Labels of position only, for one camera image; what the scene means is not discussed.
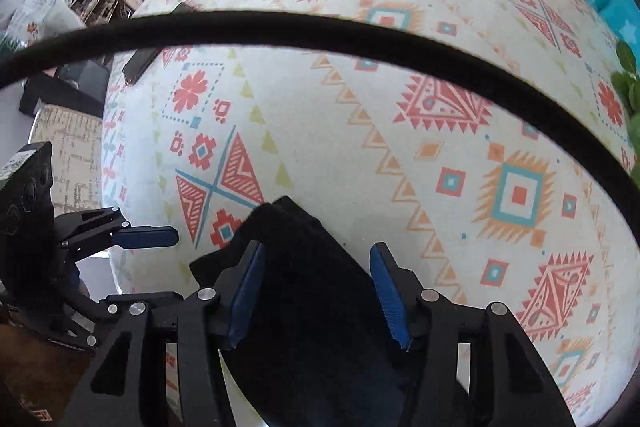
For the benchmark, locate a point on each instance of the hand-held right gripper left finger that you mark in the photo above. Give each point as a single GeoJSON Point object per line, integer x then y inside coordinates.
{"type": "Point", "coordinates": [246, 294]}

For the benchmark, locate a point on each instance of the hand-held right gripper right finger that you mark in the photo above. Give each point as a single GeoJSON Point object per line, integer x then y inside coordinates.
{"type": "Point", "coordinates": [391, 297]}

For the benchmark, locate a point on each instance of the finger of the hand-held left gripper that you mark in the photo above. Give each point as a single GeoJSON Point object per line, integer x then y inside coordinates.
{"type": "Point", "coordinates": [145, 236]}
{"type": "Point", "coordinates": [85, 314]}

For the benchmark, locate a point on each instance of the black pants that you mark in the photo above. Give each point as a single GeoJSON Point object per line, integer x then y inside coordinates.
{"type": "Point", "coordinates": [310, 307]}

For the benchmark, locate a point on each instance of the beige patterned rug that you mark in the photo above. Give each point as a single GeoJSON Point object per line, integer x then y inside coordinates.
{"type": "Point", "coordinates": [65, 157]}

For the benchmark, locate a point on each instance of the black box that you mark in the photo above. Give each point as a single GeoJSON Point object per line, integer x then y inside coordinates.
{"type": "Point", "coordinates": [65, 89]}

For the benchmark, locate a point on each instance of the patterned tablecloth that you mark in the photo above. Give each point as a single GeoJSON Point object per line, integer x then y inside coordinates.
{"type": "Point", "coordinates": [350, 132]}

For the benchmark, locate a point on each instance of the black phone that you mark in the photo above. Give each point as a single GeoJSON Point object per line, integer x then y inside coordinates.
{"type": "Point", "coordinates": [142, 63]}

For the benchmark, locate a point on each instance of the green plant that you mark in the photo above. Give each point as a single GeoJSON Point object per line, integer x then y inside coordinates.
{"type": "Point", "coordinates": [629, 84]}

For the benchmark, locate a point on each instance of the teal cloth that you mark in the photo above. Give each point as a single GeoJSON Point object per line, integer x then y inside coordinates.
{"type": "Point", "coordinates": [612, 9]}

